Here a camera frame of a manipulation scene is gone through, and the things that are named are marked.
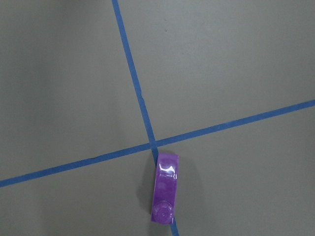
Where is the purple trapezoid block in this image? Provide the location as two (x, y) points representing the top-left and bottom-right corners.
(151, 153), (179, 225)

